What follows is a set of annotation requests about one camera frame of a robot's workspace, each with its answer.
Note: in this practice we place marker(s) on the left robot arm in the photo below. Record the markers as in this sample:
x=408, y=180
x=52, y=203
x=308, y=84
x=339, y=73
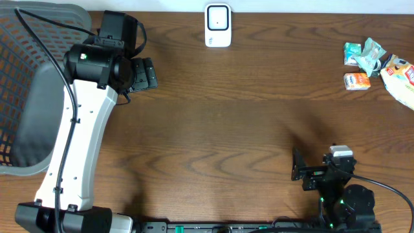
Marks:
x=95, y=73

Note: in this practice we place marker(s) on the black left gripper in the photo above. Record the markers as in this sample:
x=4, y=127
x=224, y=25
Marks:
x=147, y=77

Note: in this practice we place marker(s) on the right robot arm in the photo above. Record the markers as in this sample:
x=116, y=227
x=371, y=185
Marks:
x=342, y=206

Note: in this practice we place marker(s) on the large yellow wipes packet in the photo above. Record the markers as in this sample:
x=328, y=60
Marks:
x=397, y=76

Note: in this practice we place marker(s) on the mint Zappy wipes packet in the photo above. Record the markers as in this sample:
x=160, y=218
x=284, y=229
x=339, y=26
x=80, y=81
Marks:
x=370, y=56

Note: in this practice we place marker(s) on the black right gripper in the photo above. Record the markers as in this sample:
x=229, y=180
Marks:
x=315, y=173

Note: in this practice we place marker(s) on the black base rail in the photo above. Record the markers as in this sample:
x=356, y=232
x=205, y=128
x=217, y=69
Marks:
x=283, y=225

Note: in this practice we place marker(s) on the white barcode scanner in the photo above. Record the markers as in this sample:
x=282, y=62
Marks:
x=217, y=25

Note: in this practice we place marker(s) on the orange tissue pack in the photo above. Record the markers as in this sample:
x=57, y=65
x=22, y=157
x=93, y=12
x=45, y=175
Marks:
x=356, y=81

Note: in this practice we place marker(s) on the teal tissue pack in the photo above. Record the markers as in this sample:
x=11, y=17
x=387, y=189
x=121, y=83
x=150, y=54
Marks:
x=350, y=50

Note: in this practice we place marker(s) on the grey plastic mesh basket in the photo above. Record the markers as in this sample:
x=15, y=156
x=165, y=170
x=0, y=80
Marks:
x=32, y=91

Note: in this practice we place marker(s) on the Zam-Buk ointment tin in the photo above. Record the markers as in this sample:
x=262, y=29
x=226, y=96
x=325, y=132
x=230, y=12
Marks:
x=376, y=69

